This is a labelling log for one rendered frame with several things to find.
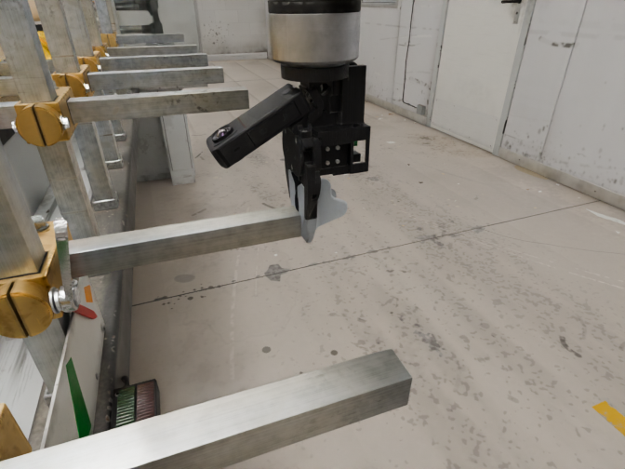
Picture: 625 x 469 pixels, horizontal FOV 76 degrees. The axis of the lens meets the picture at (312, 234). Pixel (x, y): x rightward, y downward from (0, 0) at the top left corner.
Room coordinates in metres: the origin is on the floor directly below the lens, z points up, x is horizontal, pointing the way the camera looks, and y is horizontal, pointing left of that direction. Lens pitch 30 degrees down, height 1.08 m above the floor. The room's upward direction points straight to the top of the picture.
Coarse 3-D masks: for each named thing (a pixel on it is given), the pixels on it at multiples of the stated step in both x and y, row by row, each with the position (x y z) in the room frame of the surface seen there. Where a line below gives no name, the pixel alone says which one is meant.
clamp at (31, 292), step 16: (48, 224) 0.39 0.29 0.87; (48, 240) 0.35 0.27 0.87; (48, 256) 0.32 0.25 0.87; (48, 272) 0.30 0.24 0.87; (0, 288) 0.27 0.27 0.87; (16, 288) 0.27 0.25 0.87; (32, 288) 0.28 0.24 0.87; (48, 288) 0.29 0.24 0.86; (0, 304) 0.26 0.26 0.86; (16, 304) 0.27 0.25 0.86; (32, 304) 0.27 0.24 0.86; (48, 304) 0.27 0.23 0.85; (0, 320) 0.26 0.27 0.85; (16, 320) 0.26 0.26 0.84; (32, 320) 0.27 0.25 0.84; (48, 320) 0.27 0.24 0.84; (16, 336) 0.26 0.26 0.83; (32, 336) 0.27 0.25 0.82
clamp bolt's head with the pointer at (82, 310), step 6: (54, 288) 0.29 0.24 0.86; (54, 294) 0.28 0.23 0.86; (78, 294) 0.30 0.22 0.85; (54, 300) 0.28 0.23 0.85; (78, 300) 0.29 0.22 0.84; (54, 306) 0.28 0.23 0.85; (84, 306) 0.34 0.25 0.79; (54, 312) 0.28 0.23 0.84; (78, 312) 0.32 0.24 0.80; (84, 312) 0.34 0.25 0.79; (90, 312) 0.36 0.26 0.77; (90, 318) 0.36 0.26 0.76
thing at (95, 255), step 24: (240, 216) 0.42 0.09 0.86; (264, 216) 0.42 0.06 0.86; (288, 216) 0.42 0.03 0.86; (72, 240) 0.37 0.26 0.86; (96, 240) 0.37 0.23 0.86; (120, 240) 0.37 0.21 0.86; (144, 240) 0.37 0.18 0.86; (168, 240) 0.37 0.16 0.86; (192, 240) 0.38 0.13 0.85; (216, 240) 0.39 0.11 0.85; (240, 240) 0.40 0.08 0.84; (264, 240) 0.41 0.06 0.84; (72, 264) 0.34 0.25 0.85; (96, 264) 0.35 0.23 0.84; (120, 264) 0.36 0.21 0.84; (144, 264) 0.36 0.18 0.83
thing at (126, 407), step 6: (120, 390) 0.30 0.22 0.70; (126, 390) 0.30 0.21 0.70; (132, 390) 0.30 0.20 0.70; (120, 396) 0.29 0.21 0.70; (126, 396) 0.29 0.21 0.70; (132, 396) 0.29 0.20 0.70; (120, 402) 0.29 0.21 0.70; (126, 402) 0.29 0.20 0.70; (132, 402) 0.29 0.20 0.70; (120, 408) 0.28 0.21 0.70; (126, 408) 0.28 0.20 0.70; (132, 408) 0.28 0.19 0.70; (120, 414) 0.27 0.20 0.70; (126, 414) 0.27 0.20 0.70; (132, 414) 0.27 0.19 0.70; (120, 420) 0.27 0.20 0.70; (126, 420) 0.27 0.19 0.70; (132, 420) 0.27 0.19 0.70
